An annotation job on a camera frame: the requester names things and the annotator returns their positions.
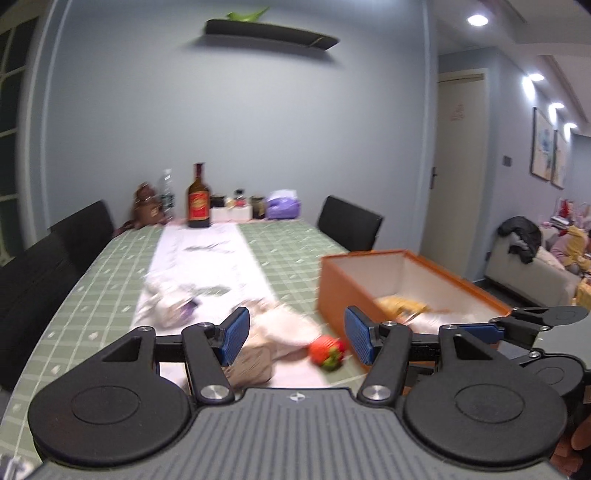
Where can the clear water bottle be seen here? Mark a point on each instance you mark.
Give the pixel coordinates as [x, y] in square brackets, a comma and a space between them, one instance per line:
[167, 198]

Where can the pile of colourful clothes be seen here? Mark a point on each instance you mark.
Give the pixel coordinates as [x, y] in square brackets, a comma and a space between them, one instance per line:
[572, 249]

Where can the white box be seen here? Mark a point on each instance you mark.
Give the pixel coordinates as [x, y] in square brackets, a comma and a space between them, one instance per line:
[231, 213]

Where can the small dark jar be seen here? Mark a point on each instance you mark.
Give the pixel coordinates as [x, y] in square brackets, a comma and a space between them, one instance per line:
[217, 201]

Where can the orange cardboard box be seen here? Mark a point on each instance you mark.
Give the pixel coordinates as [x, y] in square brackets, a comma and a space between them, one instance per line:
[337, 295]

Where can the green checked tablecloth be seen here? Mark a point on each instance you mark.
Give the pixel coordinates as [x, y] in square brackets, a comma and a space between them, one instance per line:
[286, 258]

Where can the glass panel door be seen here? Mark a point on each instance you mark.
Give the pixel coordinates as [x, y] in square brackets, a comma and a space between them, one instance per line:
[14, 138]

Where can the small red label bottle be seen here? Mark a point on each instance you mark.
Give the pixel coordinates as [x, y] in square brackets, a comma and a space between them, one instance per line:
[239, 198]

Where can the large framed wall picture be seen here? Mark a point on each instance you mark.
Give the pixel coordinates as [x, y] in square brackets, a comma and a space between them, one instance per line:
[542, 145]

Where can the brown plush towel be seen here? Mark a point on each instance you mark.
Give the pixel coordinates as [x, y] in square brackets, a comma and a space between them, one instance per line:
[251, 367]

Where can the round ceiling light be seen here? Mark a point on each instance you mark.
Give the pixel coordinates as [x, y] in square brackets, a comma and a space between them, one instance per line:
[532, 79]
[477, 19]
[556, 107]
[569, 126]

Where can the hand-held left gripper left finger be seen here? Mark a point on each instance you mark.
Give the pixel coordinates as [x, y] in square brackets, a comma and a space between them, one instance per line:
[235, 334]

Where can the red strawberry toy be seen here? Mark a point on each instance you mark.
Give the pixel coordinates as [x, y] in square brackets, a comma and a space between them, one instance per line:
[323, 350]

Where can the small framed wall picture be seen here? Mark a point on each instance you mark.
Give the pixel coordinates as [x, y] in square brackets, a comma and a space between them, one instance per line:
[560, 159]

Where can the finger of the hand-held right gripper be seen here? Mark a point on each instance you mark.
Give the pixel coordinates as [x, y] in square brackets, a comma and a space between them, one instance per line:
[531, 315]
[480, 331]

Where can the white table runner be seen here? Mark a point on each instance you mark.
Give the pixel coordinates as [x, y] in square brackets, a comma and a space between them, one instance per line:
[203, 249]

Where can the beige sofa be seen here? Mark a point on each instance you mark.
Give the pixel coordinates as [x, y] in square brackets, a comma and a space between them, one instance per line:
[521, 277]

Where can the dark jacket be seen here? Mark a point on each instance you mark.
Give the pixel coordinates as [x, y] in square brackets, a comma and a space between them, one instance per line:
[521, 235]

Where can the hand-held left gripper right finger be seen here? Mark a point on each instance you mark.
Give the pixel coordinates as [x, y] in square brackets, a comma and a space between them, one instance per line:
[360, 341]

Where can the dark glass jar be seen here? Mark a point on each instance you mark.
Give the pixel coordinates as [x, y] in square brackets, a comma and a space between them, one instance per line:
[257, 207]

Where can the cream door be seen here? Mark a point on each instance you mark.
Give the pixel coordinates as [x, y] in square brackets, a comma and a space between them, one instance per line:
[455, 184]

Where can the brown liquor bottle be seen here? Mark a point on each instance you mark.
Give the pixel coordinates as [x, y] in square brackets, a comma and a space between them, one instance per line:
[198, 207]

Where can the green plant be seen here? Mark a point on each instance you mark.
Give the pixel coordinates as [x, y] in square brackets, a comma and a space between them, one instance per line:
[247, 16]

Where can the black wall shelf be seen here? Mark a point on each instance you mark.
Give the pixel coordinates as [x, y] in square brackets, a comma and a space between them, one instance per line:
[272, 34]

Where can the white purple toy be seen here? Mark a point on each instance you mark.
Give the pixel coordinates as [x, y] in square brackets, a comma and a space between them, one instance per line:
[171, 304]

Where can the yellow cloth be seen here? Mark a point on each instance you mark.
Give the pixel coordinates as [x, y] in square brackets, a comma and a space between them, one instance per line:
[401, 304]

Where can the black chair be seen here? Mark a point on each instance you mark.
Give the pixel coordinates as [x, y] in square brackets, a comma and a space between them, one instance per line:
[83, 235]
[351, 224]
[32, 295]

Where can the person's right hand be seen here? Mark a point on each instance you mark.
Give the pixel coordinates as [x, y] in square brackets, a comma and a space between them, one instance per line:
[579, 443]

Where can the purple tissue pack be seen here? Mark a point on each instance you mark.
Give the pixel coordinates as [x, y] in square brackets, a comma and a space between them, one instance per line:
[282, 206]

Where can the brown bear figurine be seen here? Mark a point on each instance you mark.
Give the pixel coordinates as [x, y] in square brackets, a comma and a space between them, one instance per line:
[145, 210]

